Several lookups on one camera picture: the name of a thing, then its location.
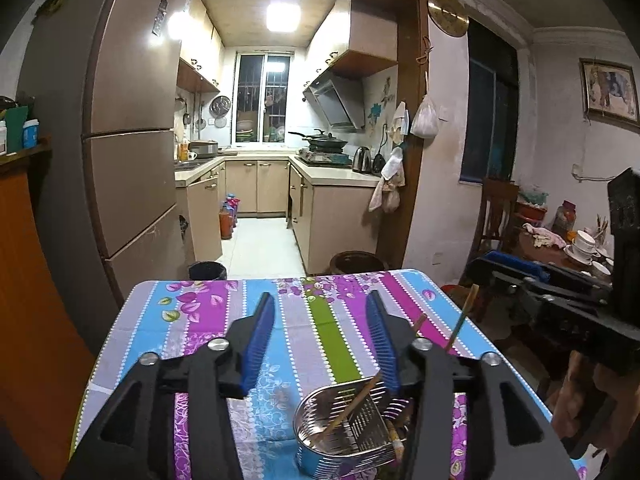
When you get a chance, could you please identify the beige kitchen base cabinets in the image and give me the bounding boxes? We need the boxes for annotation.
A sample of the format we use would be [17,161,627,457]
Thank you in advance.
[175,153,380,278]

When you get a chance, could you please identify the blue perforated utensil holder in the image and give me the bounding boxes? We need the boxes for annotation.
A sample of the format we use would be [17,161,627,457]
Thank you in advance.
[293,379,412,479]

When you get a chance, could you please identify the steel range hood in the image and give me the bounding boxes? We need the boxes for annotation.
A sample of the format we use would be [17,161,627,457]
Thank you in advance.
[303,70,366,133]

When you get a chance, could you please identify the white hanging plastic bag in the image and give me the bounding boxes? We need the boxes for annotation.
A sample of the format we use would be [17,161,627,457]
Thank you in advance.
[410,94,439,140]

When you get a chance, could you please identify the framed elephant picture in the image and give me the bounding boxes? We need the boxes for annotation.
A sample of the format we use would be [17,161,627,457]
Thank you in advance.
[579,58,639,129]

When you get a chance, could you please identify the orange wooden cabinet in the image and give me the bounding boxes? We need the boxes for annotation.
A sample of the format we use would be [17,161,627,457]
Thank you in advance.
[1,143,93,479]

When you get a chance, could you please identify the black wok on stove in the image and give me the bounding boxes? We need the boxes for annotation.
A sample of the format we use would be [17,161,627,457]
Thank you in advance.
[290,129,347,153]

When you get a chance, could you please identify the black waste bin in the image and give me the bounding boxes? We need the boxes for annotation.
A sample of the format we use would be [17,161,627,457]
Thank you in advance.
[188,261,228,281]

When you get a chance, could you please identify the brown ceramic pot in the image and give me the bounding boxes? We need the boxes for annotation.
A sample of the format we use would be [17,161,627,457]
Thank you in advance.
[329,250,388,275]

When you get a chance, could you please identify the dark wooden side table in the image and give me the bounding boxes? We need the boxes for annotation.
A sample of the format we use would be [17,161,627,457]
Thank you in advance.
[513,231,611,284]

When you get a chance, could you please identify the dark wooden chair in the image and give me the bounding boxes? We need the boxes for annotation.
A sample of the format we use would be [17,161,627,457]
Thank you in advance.
[469,178,520,261]

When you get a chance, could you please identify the hanging kitchen towel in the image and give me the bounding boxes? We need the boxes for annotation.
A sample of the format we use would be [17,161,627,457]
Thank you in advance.
[368,146,406,214]

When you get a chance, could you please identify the brown refrigerator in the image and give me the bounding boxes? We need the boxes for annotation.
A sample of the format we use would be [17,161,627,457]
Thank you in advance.
[17,0,186,351]

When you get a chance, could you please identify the steel electric kettle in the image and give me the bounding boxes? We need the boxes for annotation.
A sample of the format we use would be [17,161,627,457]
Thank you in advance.
[352,146,372,174]

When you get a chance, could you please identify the gold round wall clock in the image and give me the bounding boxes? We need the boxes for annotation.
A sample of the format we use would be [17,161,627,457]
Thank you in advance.
[427,0,470,38]

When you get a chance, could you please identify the kitchen window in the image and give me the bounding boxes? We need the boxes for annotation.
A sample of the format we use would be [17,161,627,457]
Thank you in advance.
[233,52,293,144]

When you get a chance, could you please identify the stacked white bowls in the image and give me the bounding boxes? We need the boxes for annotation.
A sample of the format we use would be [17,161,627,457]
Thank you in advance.
[564,230,599,266]

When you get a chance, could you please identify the wooden chopstick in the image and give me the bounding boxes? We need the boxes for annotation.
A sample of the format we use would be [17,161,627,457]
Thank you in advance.
[310,372,382,445]
[444,284,480,352]

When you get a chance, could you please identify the ceiling light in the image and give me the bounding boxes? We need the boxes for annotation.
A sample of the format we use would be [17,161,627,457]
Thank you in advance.
[265,1,302,34]

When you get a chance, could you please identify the floral striped tablecloth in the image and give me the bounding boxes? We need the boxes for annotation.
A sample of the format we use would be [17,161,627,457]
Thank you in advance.
[69,268,589,480]

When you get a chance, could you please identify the right hand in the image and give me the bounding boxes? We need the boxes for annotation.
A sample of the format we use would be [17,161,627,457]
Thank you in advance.
[551,351,639,458]

